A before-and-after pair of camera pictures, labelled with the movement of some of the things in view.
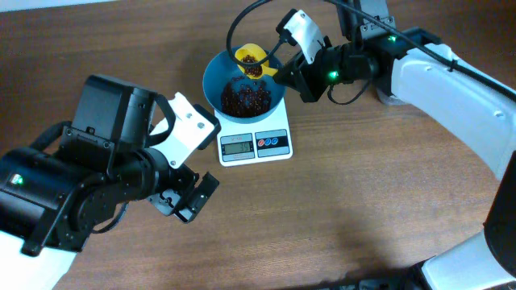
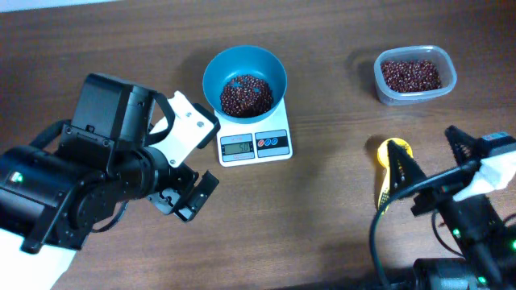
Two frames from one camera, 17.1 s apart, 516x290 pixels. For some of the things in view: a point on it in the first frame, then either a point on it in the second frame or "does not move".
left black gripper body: (187, 196) does not move
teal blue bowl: (237, 97) does not move
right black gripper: (308, 79) to (437, 195)
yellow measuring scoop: (259, 53) to (383, 155)
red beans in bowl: (245, 99) does not move
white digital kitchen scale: (267, 139) does not move
